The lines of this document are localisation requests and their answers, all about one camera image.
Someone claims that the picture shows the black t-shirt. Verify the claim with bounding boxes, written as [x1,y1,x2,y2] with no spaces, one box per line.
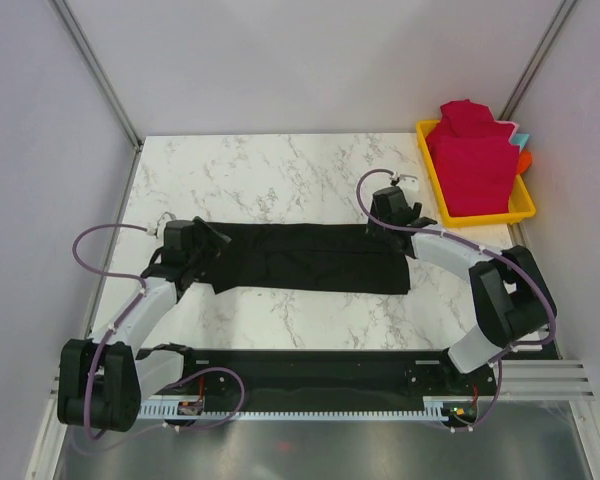
[199,223,411,295]

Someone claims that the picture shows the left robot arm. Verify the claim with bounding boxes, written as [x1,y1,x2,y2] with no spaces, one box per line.
[57,217,231,441]

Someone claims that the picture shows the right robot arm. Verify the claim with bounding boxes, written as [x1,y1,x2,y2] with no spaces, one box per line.
[367,186,557,394]

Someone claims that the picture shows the red t-shirt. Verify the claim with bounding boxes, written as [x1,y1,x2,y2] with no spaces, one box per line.
[426,99,519,216]

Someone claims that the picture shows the yellow plastic bin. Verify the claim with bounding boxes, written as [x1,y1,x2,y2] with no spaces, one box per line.
[416,119,536,228]

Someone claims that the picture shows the orange cloth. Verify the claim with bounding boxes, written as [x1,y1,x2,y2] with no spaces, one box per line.
[516,149,533,175]

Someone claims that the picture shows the cyan cloth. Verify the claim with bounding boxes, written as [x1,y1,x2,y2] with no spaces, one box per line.
[510,133,530,151]

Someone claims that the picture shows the pink cloth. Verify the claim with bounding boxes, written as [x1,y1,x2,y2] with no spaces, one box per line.
[497,120,519,140]

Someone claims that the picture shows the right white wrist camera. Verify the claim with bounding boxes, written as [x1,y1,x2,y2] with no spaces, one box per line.
[390,172,420,192]

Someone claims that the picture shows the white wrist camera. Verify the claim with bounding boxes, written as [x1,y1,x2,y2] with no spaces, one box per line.
[390,172,420,192]
[147,211,177,238]

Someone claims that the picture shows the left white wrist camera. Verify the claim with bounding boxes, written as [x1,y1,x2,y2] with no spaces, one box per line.
[147,211,177,238]

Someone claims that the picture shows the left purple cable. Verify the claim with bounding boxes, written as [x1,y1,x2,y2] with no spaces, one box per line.
[72,223,246,456]

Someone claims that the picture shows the purple cable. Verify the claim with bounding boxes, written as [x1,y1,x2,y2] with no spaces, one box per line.
[72,223,246,456]
[355,169,559,435]

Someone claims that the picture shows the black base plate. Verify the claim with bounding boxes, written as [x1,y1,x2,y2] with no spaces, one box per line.
[144,348,496,414]

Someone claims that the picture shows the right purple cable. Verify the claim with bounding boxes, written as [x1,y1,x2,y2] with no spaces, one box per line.
[355,169,559,435]

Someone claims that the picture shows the white slotted cable duct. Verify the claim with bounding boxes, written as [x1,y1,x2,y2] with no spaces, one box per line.
[137,396,449,422]

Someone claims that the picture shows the left aluminium frame post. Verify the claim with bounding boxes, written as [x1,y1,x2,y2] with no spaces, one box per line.
[49,0,143,151]

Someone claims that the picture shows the aluminium frame post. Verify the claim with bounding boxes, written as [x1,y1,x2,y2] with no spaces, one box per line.
[499,0,580,121]
[49,0,143,151]

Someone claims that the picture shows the aluminium rail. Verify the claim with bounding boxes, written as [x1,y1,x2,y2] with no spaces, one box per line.
[500,360,594,401]

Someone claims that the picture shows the right aluminium frame post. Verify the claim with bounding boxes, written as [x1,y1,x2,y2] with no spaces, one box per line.
[499,0,580,121]

